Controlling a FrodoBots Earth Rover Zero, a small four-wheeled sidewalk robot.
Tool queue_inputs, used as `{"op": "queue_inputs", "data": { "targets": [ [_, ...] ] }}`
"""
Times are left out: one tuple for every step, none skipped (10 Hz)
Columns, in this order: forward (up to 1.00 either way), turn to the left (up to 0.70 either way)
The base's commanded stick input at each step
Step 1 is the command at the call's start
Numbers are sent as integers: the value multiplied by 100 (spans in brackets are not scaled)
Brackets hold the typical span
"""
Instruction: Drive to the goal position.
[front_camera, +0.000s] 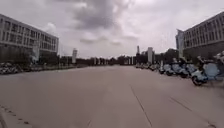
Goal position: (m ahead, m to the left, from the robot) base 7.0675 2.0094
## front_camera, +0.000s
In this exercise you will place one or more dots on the distant row of trees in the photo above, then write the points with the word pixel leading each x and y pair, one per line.
pixel 113 61

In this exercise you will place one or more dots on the grey building with window rows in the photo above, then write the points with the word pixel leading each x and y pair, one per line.
pixel 205 36

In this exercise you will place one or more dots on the white pillar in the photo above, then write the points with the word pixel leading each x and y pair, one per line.
pixel 74 56
pixel 150 55

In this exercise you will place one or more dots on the grey concrete slab pavement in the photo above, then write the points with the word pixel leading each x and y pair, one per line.
pixel 106 96

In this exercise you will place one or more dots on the long grey building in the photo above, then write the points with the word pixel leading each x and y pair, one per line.
pixel 20 35

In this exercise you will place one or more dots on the row of parked bicycles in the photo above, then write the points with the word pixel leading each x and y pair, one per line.
pixel 8 68

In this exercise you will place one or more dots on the row of parked scooters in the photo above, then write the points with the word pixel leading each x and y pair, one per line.
pixel 200 75

